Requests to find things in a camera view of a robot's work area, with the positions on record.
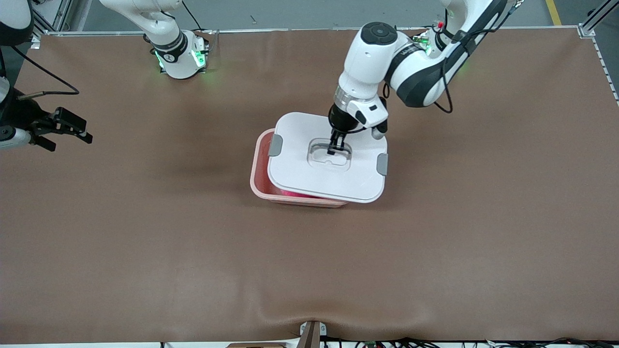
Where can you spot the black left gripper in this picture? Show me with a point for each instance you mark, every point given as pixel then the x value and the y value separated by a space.
pixel 340 121

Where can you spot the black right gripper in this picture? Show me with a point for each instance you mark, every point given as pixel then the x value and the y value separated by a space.
pixel 23 116

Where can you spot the white plastic box lid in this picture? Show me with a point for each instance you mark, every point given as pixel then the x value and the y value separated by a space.
pixel 300 174

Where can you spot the pink plush toy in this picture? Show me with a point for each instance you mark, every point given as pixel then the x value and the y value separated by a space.
pixel 295 194

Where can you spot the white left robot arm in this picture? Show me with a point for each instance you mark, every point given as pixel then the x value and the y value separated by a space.
pixel 367 67

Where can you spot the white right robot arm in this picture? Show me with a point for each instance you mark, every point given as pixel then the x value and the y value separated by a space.
pixel 176 63

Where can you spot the pink plastic box base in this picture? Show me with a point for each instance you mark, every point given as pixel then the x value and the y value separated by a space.
pixel 261 169

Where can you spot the grey lid latch clip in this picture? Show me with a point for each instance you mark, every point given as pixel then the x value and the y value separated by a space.
pixel 382 164
pixel 275 145

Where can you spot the flat wooden board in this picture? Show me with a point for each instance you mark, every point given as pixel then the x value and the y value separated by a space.
pixel 256 345

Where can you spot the aluminium frame profile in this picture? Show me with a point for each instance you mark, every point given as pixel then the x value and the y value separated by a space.
pixel 592 21
pixel 53 14

